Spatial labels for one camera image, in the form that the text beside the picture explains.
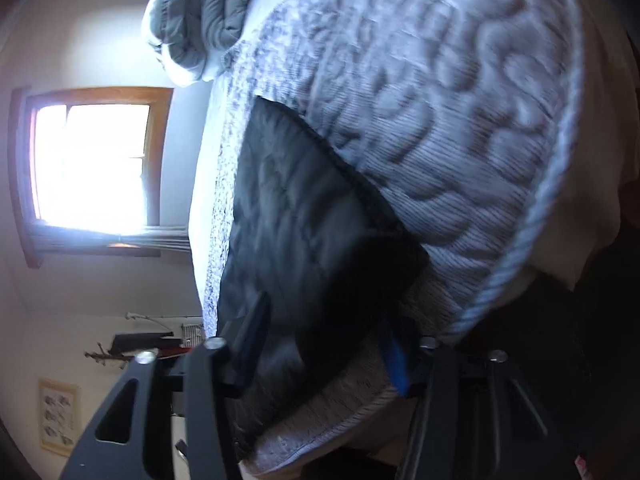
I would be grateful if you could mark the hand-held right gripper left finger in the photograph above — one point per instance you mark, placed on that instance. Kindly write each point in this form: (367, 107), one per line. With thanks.
(250, 332)

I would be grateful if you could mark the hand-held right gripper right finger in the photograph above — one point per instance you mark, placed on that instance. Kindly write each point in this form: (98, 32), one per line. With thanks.
(397, 365)

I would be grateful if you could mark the dark grey pants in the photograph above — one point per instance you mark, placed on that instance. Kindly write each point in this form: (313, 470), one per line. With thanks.
(305, 240)

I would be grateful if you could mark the dark coat rack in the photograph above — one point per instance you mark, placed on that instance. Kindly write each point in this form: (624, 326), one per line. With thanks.
(135, 345)

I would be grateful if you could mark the wooden framed window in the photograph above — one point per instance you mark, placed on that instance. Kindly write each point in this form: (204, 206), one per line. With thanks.
(92, 170)

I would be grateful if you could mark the grey quilted mattress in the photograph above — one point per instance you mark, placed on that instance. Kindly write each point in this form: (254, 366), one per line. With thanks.
(400, 135)

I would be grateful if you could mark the white bed sheet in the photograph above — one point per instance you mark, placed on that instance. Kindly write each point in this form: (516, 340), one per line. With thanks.
(595, 135)

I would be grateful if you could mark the grey crumpled comforter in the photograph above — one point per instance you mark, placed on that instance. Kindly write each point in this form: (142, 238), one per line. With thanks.
(200, 15)

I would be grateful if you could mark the framed wall picture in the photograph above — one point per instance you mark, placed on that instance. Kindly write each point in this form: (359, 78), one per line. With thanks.
(59, 417)

